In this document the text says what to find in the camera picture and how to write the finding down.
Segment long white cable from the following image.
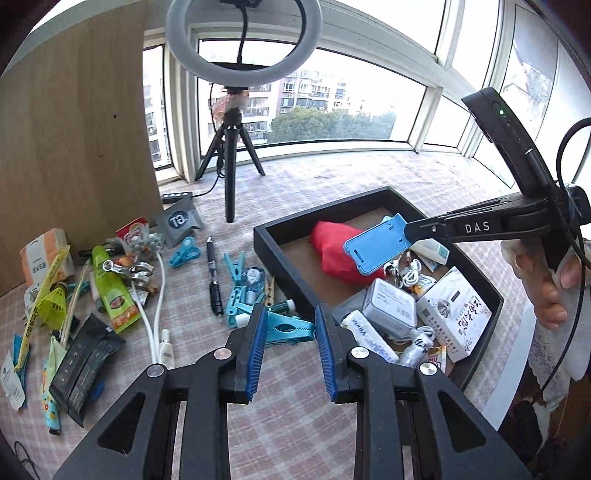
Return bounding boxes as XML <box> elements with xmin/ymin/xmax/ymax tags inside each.
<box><xmin>131</xmin><ymin>251</ymin><xmax>168</xmax><ymax>365</ymax></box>

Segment star-print tissue pack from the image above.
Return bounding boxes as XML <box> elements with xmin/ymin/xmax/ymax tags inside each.
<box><xmin>341</xmin><ymin>309</ymin><xmax>400</xmax><ymax>365</ymax></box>

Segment white charging cable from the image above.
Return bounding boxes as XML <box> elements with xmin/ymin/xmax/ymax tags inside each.
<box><xmin>394</xmin><ymin>258</ymin><xmax>437</xmax><ymax>289</ymax></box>

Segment black tripod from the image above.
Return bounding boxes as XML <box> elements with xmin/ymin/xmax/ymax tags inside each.
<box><xmin>194</xmin><ymin>88</ymin><xmax>267</xmax><ymax>223</ymax></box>

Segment white paper packet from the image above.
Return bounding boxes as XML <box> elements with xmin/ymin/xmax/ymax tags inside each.
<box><xmin>0</xmin><ymin>353</ymin><xmax>26</xmax><ymax>411</ymax></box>

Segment red fabric pouch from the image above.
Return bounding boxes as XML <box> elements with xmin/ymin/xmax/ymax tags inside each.
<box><xmin>309</xmin><ymin>220</ymin><xmax>386</xmax><ymax>282</ymax></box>

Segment orange tissue pack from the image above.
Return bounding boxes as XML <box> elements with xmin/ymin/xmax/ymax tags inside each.
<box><xmin>19</xmin><ymin>228</ymin><xmax>75</xmax><ymax>287</ymax></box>

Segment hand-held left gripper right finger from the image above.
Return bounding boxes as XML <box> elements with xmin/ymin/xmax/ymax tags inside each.
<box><xmin>314</xmin><ymin>302</ymin><xmax>534</xmax><ymax>480</ymax></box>

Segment small white bottle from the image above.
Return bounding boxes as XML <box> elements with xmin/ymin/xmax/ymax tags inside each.
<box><xmin>159</xmin><ymin>329</ymin><xmax>176</xmax><ymax>370</ymax></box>

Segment large teal plastic clip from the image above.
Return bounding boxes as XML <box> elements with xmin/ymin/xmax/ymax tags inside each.
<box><xmin>226</xmin><ymin>305</ymin><xmax>319</xmax><ymax>347</ymax></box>

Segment black rectangular tray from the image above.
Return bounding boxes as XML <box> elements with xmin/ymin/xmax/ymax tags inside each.
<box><xmin>253</xmin><ymin>186</ymin><xmax>505</xmax><ymax>393</ymax></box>

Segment white printed cardboard box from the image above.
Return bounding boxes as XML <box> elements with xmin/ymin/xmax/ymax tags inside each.
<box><xmin>416</xmin><ymin>266</ymin><xmax>492</xmax><ymax>363</ymax></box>

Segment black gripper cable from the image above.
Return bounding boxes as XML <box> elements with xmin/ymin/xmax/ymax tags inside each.
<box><xmin>538</xmin><ymin>117</ymin><xmax>591</xmax><ymax>403</ymax></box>

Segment black foil sachet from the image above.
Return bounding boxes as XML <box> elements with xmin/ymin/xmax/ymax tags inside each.
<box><xmin>48</xmin><ymin>330</ymin><xmax>101</xmax><ymax>428</ymax></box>
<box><xmin>62</xmin><ymin>314</ymin><xmax>126</xmax><ymax>367</ymax></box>

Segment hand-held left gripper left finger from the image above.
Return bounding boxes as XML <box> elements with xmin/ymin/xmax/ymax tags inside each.
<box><xmin>52</xmin><ymin>302</ymin><xmax>269</xmax><ymax>480</ymax></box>

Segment light green cloth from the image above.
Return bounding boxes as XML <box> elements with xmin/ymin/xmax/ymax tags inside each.
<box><xmin>46</xmin><ymin>342</ymin><xmax>68</xmax><ymax>371</ymax></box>

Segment blue slotted clip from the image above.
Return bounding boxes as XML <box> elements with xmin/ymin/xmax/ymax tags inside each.
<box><xmin>342</xmin><ymin>213</ymin><xmax>409</xmax><ymax>276</ymax></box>

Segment grey foil sachet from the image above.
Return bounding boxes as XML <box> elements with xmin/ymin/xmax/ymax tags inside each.
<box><xmin>154</xmin><ymin>208</ymin><xmax>204</xmax><ymax>247</ymax></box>

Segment silver metal clip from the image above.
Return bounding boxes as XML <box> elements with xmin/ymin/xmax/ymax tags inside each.
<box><xmin>102</xmin><ymin>260</ymin><xmax>155</xmax><ymax>291</ymax></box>

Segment person's right hand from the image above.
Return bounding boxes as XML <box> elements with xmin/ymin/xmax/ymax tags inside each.
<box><xmin>522</xmin><ymin>251</ymin><xmax>591</xmax><ymax>330</ymax></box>

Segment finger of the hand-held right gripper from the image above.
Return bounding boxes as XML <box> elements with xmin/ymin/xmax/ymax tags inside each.
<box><xmin>401</xmin><ymin>213</ymin><xmax>451</xmax><ymax>243</ymax></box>

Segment silver tin box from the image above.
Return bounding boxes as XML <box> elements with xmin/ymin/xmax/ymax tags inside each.
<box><xmin>361</xmin><ymin>278</ymin><xmax>417</xmax><ymax>340</ymax></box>

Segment green squeeze pouch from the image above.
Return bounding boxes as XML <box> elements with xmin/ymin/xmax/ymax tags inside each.
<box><xmin>91</xmin><ymin>244</ymin><xmax>141</xmax><ymax>334</ymax></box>

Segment blue plastic packet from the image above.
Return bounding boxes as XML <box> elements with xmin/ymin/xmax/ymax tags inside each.
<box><xmin>11</xmin><ymin>335</ymin><xmax>31</xmax><ymax>393</ymax></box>

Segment yellow-green shuttlecock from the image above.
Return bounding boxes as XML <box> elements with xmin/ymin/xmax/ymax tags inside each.
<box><xmin>34</xmin><ymin>284</ymin><xmax>70</xmax><ymax>328</ymax></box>

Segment black pen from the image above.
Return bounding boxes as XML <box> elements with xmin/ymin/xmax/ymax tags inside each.
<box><xmin>206</xmin><ymin>236</ymin><xmax>225</xmax><ymax>317</ymax></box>

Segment white ring light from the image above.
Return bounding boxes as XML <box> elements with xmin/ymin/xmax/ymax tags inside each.
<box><xmin>165</xmin><ymin>0</ymin><xmax>323</xmax><ymax>88</ymax></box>

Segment blue plastic clip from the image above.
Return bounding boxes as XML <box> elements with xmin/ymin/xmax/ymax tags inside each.
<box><xmin>224</xmin><ymin>251</ymin><xmax>249</xmax><ymax>288</ymax></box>
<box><xmin>228</xmin><ymin>286</ymin><xmax>259</xmax><ymax>328</ymax></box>
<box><xmin>168</xmin><ymin>236</ymin><xmax>201</xmax><ymax>268</ymax></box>

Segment red white creamer sachet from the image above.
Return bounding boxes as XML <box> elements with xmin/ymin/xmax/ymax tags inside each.
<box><xmin>115</xmin><ymin>217</ymin><xmax>151</xmax><ymax>250</ymax></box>

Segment white bead cluster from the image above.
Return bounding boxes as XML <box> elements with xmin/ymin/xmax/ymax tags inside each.
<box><xmin>134</xmin><ymin>232</ymin><xmax>164</xmax><ymax>252</ymax></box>

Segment sleeved wooden chopsticks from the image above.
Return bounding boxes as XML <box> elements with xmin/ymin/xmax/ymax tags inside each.
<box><xmin>59</xmin><ymin>261</ymin><xmax>93</xmax><ymax>347</ymax></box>

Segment large cardboard panel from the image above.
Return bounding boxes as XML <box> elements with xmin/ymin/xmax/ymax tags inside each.
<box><xmin>0</xmin><ymin>0</ymin><xmax>163</xmax><ymax>296</ymax></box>

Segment long yellow plastic packet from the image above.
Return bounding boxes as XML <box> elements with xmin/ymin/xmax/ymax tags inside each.
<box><xmin>14</xmin><ymin>244</ymin><xmax>72</xmax><ymax>372</ymax></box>

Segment fruit-print hand cream tube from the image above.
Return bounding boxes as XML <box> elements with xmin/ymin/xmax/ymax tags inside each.
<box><xmin>39</xmin><ymin>364</ymin><xmax>63</xmax><ymax>435</ymax></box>

